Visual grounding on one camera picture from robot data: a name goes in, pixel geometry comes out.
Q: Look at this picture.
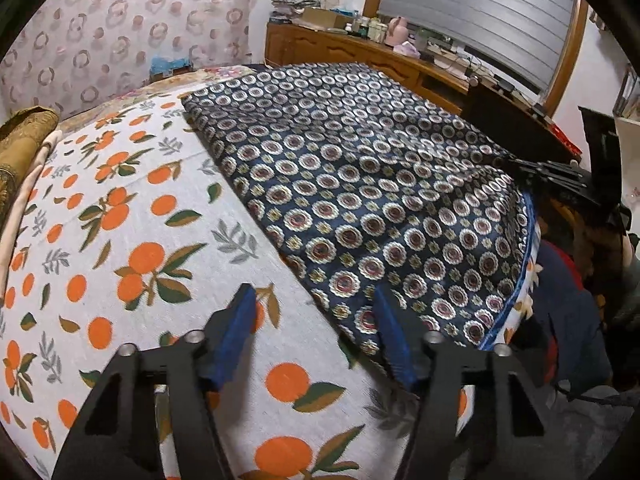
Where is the navy patterned satin garment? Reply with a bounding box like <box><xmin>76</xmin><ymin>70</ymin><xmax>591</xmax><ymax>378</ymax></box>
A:
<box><xmin>182</xmin><ymin>63</ymin><xmax>537</xmax><ymax>356</ymax></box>

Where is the wooden sideboard cabinet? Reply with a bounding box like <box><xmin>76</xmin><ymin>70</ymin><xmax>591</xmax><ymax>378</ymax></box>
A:
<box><xmin>265</xmin><ymin>23</ymin><xmax>582</xmax><ymax>164</ymax></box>

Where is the grey window roller blind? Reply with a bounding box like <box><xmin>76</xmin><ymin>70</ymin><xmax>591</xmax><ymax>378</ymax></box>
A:
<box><xmin>363</xmin><ymin>0</ymin><xmax>588</xmax><ymax>114</ymax></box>

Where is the orange fruit print sheet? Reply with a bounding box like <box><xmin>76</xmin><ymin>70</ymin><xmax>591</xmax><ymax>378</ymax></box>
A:
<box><xmin>1</xmin><ymin>100</ymin><xmax>540</xmax><ymax>479</ymax></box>

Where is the pink tissue pack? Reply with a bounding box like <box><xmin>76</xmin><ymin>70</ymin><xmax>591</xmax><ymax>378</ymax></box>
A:
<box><xmin>393</xmin><ymin>40</ymin><xmax>421</xmax><ymax>60</ymax></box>

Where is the cardboard box on sideboard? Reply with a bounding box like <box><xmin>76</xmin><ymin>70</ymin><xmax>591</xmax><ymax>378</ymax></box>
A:
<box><xmin>299</xmin><ymin>8</ymin><xmax>352</xmax><ymax>30</ymax></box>

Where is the folded brown patterned cloth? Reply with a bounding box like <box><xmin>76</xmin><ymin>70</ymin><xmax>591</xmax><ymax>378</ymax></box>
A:
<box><xmin>0</xmin><ymin>106</ymin><xmax>58</xmax><ymax>223</ymax></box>

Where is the stack of folded papers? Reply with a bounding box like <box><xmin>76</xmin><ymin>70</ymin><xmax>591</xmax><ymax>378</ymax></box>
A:
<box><xmin>269</xmin><ymin>0</ymin><xmax>320</xmax><ymax>23</ymax></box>

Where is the floral bedspread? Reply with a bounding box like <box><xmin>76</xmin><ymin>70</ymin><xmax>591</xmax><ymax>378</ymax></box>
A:
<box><xmin>58</xmin><ymin>65</ymin><xmax>255</xmax><ymax>136</ymax></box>

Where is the box with blue cloth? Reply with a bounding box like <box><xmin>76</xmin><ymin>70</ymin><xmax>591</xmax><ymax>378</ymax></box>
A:
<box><xmin>149</xmin><ymin>56</ymin><xmax>193</xmax><ymax>82</ymax></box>

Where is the pink circle pattern curtain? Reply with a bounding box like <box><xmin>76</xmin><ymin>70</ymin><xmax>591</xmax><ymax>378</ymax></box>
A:
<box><xmin>1</xmin><ymin>0</ymin><xmax>256</xmax><ymax>118</ymax></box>

